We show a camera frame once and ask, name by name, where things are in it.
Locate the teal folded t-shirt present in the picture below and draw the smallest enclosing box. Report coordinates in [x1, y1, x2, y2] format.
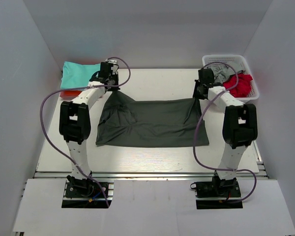
[60, 61, 100, 89]

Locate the light grey t-shirt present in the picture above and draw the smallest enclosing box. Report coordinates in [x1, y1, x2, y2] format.
[206, 61, 245, 84]

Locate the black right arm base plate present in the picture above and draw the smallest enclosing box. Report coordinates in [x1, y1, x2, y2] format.
[190, 173, 243, 210]

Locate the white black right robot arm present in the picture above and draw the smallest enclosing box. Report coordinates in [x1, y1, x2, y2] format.
[193, 68, 258, 196]

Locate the red t-shirt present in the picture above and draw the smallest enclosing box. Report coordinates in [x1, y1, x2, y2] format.
[223, 73, 253, 98]

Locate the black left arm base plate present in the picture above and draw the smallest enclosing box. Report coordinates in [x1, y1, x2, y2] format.
[61, 181, 114, 209]

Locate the dark grey t-shirt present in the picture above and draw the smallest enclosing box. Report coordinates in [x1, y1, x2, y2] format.
[95, 91, 209, 148]

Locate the white plastic laundry basket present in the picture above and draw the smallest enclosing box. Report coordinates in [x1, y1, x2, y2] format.
[202, 54, 259, 102]

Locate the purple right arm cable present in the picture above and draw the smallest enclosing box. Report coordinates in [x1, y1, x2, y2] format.
[193, 62, 257, 203]

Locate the orange folded t-shirt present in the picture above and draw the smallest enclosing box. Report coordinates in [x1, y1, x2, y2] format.
[60, 90, 81, 97]

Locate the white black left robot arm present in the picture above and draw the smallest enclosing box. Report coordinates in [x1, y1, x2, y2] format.
[59, 59, 120, 196]

